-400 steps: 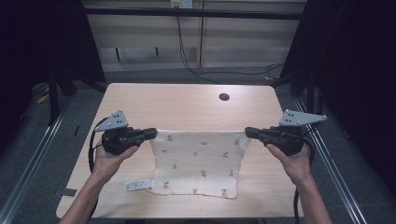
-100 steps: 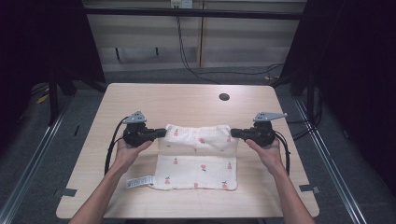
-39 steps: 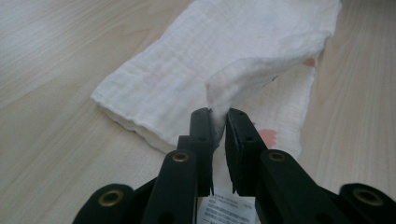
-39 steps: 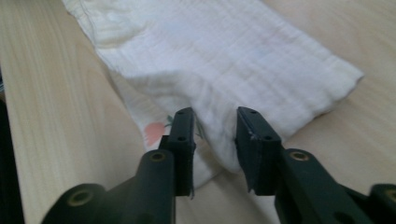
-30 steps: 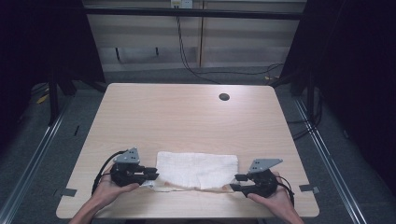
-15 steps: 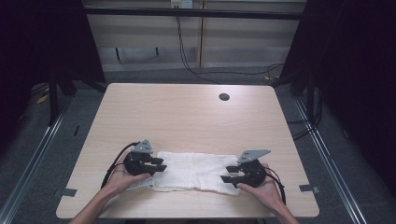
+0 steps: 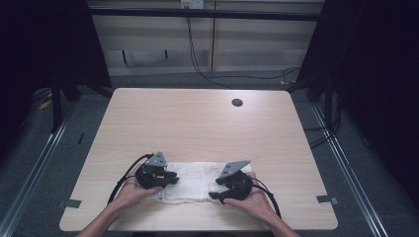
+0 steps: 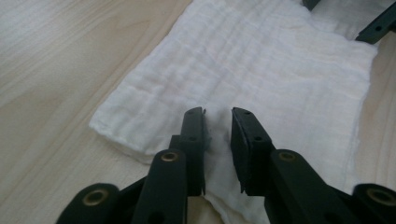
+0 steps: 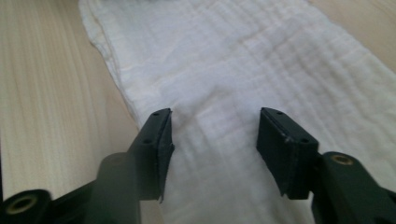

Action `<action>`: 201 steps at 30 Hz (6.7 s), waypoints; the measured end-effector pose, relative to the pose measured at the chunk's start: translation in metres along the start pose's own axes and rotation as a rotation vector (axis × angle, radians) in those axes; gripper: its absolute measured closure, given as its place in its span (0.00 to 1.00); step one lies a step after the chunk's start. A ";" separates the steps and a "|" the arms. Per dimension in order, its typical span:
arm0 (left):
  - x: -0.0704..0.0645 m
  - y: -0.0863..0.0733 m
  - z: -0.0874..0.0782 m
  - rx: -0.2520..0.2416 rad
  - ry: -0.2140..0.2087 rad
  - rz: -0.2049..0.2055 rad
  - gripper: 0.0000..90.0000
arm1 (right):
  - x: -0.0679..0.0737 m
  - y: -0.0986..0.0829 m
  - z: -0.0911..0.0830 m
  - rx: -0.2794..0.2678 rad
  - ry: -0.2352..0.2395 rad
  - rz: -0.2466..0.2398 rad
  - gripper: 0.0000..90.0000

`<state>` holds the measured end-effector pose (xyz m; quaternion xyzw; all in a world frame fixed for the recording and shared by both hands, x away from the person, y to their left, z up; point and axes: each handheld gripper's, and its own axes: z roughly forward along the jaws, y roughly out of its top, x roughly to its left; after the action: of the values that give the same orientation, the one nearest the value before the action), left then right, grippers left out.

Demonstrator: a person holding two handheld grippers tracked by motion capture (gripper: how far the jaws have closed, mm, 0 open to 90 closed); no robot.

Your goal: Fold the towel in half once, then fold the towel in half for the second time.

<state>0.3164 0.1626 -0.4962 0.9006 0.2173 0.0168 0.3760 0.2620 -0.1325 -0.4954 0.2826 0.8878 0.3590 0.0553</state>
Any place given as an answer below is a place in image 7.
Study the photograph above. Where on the black wall bracket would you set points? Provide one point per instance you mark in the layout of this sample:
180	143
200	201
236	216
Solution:
124	57

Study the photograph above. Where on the person's left hand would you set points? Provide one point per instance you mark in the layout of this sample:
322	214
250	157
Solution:
130	194

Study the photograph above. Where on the aluminium floor rail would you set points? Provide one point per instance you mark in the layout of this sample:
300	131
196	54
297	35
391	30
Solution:
349	174
31	174

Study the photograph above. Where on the black metal stand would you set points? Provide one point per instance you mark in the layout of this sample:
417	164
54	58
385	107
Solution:
56	108

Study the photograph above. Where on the grey tape strip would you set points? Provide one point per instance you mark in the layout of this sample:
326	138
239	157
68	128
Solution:
327	199
69	203

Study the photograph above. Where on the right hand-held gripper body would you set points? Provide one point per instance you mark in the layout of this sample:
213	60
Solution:
238	187

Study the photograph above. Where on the dark round table grommet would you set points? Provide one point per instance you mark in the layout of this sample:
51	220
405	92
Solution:
237	102

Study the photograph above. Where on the black curtain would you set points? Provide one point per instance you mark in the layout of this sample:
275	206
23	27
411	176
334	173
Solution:
39	42
378	65

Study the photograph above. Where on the white wall socket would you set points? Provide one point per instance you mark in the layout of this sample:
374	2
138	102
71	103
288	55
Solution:
192	3

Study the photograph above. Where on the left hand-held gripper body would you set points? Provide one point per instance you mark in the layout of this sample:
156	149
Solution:
148	179

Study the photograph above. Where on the yellow floor tape piece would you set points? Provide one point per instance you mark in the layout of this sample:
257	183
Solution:
44	104

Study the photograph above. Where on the person's right hand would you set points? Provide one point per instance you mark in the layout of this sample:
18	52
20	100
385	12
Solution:
255	204

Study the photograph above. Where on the black horizontal frame bar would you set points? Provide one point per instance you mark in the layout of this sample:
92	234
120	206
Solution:
148	13

